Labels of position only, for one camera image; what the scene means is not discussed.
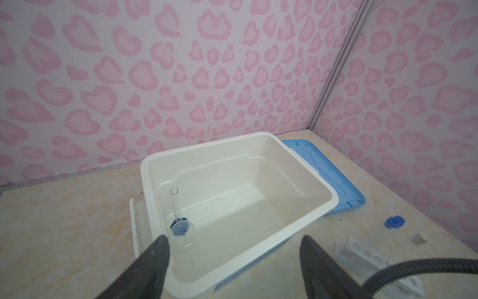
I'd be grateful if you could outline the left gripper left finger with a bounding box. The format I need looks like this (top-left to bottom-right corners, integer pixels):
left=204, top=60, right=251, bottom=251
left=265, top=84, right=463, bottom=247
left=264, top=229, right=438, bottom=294
left=98, top=235, right=171, bottom=299

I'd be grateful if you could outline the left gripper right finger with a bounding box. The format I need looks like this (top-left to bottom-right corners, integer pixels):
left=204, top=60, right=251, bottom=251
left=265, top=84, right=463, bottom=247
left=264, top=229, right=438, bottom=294
left=299, top=235, right=372, bottom=299

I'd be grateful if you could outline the small clear watch glass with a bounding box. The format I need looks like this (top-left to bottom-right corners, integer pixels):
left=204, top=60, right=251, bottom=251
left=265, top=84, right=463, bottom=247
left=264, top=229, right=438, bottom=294
left=170, top=218, right=196, bottom=252

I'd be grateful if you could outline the small cylinder blue hexagonal base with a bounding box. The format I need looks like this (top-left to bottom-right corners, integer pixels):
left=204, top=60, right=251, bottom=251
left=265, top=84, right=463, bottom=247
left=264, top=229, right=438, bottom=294
left=170, top=187, right=192, bottom=239

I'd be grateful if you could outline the blue capped test tube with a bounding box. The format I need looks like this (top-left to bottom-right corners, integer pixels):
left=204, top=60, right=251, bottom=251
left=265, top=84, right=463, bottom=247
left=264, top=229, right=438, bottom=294
left=362, top=216, right=406, bottom=250

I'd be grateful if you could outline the white test tube rack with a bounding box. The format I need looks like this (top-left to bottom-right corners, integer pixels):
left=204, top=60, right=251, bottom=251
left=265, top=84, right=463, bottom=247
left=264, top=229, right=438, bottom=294
left=333, top=237, right=424, bottom=299

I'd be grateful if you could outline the blue plastic bin lid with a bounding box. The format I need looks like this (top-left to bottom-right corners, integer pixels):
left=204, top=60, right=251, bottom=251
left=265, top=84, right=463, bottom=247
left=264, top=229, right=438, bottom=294
left=282, top=140, right=366, bottom=215

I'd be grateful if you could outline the white plastic storage bin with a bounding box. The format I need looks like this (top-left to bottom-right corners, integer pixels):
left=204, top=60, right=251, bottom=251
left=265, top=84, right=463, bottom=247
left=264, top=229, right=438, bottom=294
left=131, top=132, right=339, bottom=299

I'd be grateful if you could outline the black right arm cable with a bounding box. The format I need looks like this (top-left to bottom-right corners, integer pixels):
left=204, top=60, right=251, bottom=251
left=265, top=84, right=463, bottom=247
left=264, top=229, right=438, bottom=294
left=361, top=258, right=478, bottom=296

